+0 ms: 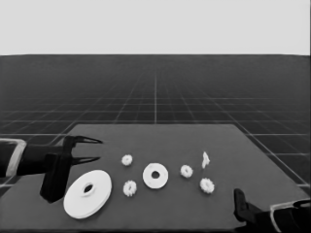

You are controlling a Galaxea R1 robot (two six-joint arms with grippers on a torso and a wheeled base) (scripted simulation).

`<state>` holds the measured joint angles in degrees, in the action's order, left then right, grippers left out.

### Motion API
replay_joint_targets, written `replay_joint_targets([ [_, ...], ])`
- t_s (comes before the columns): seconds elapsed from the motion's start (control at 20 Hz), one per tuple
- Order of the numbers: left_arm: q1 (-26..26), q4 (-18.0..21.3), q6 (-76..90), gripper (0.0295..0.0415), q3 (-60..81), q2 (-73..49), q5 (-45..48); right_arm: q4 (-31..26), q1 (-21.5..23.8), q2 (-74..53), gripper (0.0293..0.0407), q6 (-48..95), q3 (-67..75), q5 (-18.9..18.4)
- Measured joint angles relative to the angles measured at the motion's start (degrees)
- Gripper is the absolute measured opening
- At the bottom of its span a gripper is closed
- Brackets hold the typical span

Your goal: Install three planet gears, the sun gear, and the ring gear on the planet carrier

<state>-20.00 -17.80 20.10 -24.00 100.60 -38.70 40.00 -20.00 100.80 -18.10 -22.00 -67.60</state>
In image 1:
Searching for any white round carrier with pins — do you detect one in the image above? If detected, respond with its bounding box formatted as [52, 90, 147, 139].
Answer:
[142, 162, 169, 189]

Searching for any large thick white disc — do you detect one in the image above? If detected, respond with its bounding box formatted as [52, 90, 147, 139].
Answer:
[62, 169, 113, 220]

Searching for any small white T-shaped piece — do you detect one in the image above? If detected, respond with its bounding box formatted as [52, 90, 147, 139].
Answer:
[201, 150, 211, 170]

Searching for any small white toothed gear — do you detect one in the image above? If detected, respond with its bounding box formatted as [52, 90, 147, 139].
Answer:
[122, 180, 138, 197]
[199, 177, 216, 194]
[180, 164, 194, 179]
[121, 153, 134, 167]

